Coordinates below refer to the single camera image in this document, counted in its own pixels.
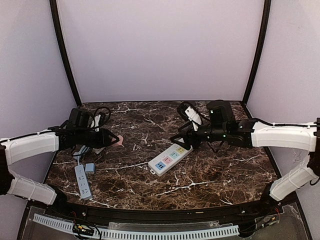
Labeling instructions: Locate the small circuit board left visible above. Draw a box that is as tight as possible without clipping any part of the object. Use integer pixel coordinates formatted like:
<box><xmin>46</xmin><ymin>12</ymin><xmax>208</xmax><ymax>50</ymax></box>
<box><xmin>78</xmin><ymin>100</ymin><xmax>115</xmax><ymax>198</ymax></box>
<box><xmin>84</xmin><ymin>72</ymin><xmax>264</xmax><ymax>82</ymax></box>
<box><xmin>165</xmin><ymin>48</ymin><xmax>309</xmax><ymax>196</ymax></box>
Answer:
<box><xmin>72</xmin><ymin>223</ymin><xmax>94</xmax><ymax>236</ymax></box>

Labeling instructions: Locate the blue power strip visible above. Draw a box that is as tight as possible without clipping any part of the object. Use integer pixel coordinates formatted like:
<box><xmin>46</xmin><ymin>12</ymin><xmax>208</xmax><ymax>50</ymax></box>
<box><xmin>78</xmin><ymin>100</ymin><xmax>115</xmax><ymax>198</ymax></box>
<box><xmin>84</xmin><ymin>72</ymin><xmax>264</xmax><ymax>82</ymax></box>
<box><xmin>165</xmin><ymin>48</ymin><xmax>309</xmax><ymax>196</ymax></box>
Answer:
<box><xmin>74</xmin><ymin>164</ymin><xmax>93</xmax><ymax>200</ymax></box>

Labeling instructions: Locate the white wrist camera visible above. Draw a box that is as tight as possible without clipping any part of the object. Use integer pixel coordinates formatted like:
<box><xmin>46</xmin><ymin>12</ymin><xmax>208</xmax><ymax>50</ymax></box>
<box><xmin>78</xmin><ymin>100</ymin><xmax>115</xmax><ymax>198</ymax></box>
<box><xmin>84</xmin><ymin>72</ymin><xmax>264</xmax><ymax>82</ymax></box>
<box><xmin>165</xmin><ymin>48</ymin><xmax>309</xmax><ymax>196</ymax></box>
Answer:
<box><xmin>184</xmin><ymin>106</ymin><xmax>203</xmax><ymax>132</ymax></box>
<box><xmin>93</xmin><ymin>113</ymin><xmax>105</xmax><ymax>132</ymax></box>

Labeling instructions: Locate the white multicolour power strip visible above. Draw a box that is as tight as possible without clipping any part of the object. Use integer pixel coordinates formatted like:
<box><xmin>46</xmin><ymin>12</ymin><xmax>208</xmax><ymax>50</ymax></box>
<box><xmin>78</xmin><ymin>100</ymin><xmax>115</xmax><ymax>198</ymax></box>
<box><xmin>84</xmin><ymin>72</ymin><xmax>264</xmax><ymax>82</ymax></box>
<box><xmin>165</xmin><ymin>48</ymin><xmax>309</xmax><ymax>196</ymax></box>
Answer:
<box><xmin>148</xmin><ymin>144</ymin><xmax>193</xmax><ymax>177</ymax></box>

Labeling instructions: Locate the black front rail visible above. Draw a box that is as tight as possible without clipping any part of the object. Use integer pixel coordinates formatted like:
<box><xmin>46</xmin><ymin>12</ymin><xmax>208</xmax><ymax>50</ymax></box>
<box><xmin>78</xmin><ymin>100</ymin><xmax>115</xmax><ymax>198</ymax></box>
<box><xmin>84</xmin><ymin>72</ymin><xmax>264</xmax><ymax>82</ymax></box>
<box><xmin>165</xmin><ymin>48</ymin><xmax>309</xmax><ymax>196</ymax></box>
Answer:
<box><xmin>27</xmin><ymin>201</ymin><xmax>283</xmax><ymax>225</ymax></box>

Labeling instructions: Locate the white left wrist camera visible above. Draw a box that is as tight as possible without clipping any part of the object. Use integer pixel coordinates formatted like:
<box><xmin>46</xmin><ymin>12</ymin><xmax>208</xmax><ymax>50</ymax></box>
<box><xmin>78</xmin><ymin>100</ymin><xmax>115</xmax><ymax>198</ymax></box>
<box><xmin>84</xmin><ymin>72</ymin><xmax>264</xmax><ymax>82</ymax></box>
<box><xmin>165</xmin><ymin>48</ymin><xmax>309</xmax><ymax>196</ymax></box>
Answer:
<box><xmin>93</xmin><ymin>113</ymin><xmax>105</xmax><ymax>132</ymax></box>

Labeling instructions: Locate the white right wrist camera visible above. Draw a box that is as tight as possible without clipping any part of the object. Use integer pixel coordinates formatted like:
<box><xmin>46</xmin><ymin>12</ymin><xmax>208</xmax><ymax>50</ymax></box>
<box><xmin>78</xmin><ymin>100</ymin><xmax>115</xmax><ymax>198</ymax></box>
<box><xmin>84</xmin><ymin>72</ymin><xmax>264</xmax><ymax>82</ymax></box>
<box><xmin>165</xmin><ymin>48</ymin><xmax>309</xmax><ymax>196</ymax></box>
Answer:
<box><xmin>184</xmin><ymin>106</ymin><xmax>203</xmax><ymax>132</ymax></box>

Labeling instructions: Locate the white slotted cable duct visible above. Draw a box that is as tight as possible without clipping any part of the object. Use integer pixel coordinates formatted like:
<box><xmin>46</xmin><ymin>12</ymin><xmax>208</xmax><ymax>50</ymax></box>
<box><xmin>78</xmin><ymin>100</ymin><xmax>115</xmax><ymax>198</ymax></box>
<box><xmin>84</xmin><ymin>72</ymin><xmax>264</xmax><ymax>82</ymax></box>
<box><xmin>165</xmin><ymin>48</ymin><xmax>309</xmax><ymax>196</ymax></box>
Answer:
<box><xmin>32</xmin><ymin>213</ymin><xmax>240</xmax><ymax>240</ymax></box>

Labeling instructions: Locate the right black frame post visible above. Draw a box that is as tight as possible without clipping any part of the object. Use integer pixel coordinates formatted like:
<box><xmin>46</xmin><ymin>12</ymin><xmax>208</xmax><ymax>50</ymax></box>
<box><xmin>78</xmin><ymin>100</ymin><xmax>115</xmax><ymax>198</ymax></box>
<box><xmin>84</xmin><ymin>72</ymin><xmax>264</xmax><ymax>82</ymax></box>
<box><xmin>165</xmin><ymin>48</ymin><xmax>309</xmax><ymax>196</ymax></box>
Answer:
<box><xmin>242</xmin><ymin>0</ymin><xmax>272</xmax><ymax>106</ymax></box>

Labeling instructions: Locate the blue plug adapter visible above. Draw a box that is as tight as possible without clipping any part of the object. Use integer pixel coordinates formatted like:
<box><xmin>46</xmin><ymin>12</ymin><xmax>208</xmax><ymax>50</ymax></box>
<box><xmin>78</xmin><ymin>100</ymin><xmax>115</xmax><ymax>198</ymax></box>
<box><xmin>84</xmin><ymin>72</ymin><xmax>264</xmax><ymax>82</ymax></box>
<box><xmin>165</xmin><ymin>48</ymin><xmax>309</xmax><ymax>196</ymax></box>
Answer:
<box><xmin>84</xmin><ymin>163</ymin><xmax>96</xmax><ymax>175</ymax></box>

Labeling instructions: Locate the black frame post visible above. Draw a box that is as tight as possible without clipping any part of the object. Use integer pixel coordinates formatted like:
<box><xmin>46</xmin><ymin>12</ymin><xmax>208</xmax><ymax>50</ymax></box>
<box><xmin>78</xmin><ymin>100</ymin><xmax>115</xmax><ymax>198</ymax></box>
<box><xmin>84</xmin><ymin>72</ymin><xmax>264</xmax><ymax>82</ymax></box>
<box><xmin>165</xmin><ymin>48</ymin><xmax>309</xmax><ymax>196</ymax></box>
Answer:
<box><xmin>49</xmin><ymin>0</ymin><xmax>82</xmax><ymax>108</ymax></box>
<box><xmin>242</xmin><ymin>0</ymin><xmax>272</xmax><ymax>106</ymax></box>

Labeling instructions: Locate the pink cube socket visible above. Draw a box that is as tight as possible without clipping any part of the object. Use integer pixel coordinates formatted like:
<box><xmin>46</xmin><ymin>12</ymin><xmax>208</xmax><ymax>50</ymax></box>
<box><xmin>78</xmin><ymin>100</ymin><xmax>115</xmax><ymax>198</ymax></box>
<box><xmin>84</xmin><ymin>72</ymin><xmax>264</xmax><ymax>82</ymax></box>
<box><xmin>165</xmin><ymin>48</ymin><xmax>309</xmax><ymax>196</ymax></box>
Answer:
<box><xmin>112</xmin><ymin>135</ymin><xmax>124</xmax><ymax>147</ymax></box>

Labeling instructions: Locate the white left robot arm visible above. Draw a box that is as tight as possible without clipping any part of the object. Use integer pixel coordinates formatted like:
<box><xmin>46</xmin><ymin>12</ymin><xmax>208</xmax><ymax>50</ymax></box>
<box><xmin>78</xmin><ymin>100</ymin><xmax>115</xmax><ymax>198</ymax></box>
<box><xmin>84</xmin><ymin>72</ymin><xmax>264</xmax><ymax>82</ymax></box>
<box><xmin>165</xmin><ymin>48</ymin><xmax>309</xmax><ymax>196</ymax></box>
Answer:
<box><xmin>0</xmin><ymin>107</ymin><xmax>123</xmax><ymax>205</ymax></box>

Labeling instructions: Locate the left black frame post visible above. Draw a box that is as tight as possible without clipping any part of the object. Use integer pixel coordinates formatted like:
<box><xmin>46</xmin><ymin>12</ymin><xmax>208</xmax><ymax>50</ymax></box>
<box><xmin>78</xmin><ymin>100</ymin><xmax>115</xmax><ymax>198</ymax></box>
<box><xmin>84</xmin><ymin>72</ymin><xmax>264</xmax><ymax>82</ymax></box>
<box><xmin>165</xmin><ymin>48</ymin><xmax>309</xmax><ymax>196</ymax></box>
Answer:
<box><xmin>49</xmin><ymin>0</ymin><xmax>82</xmax><ymax>108</ymax></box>

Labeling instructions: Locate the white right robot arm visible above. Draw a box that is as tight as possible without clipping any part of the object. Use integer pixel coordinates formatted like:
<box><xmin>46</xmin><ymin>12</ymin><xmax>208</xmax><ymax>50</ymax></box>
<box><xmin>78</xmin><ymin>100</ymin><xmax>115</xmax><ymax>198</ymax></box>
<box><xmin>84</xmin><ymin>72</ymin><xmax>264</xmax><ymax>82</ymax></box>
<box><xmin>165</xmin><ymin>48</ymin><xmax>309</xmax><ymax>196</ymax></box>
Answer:
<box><xmin>170</xmin><ymin>100</ymin><xmax>320</xmax><ymax>205</ymax></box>

